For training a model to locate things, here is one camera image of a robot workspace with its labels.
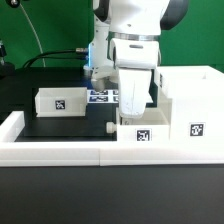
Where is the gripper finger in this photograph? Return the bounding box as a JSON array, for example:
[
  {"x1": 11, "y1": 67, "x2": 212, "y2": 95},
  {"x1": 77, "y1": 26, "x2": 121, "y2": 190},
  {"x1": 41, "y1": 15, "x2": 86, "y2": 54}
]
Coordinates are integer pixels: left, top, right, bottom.
[{"x1": 121, "y1": 117, "x2": 134, "y2": 125}]

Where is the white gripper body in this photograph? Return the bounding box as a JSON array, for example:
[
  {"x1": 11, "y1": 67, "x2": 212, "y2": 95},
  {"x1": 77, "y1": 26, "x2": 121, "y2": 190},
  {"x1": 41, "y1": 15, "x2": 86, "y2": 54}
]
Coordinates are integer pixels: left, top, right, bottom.
[{"x1": 91, "y1": 66, "x2": 152, "y2": 118}]

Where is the white drawer tray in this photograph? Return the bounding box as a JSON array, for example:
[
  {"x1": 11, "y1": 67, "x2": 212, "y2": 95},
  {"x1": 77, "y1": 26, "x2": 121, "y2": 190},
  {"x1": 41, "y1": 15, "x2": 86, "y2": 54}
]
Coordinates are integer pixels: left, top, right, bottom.
[
  {"x1": 106, "y1": 108, "x2": 170, "y2": 142},
  {"x1": 35, "y1": 87, "x2": 87, "y2": 117}
]

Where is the white drawer cabinet box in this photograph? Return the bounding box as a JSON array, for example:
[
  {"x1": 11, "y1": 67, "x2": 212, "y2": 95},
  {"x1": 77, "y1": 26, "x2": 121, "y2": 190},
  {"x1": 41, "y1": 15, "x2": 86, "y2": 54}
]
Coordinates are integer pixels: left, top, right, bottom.
[{"x1": 154, "y1": 66, "x2": 224, "y2": 140}]

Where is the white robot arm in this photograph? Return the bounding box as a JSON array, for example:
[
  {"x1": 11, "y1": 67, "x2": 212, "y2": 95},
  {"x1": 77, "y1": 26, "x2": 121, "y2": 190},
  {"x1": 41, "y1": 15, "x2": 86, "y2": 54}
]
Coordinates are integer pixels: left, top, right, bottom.
[{"x1": 84, "y1": 0, "x2": 189, "y2": 119}]

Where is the fiducial marker sheet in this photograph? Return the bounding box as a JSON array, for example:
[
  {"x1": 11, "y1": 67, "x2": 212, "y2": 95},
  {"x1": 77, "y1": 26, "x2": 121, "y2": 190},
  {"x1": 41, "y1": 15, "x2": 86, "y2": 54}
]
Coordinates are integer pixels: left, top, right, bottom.
[{"x1": 87, "y1": 89, "x2": 119, "y2": 104}]

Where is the black stand at left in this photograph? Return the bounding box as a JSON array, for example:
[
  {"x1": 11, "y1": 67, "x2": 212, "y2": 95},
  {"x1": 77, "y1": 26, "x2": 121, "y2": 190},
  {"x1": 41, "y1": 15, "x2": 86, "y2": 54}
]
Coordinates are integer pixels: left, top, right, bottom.
[{"x1": 0, "y1": 41, "x2": 15, "y2": 76}]

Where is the black cable bundle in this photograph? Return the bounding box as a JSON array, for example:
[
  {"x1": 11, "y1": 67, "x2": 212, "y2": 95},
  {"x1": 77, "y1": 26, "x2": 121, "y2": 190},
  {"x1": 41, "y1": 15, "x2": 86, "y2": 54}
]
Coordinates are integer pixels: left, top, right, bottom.
[{"x1": 21, "y1": 47, "x2": 90, "y2": 69}]

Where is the white U-shaped frame fence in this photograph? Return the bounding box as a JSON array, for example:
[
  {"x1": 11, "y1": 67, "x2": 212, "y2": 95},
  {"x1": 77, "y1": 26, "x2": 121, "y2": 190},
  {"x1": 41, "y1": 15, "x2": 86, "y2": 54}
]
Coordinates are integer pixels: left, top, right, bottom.
[{"x1": 0, "y1": 111, "x2": 224, "y2": 167}]

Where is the thin white cable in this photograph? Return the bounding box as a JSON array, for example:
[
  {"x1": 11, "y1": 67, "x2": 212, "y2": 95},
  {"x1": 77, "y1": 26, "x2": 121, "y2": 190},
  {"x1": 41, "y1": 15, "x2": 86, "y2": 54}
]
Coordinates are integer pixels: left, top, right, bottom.
[{"x1": 18, "y1": 2, "x2": 46, "y2": 68}]

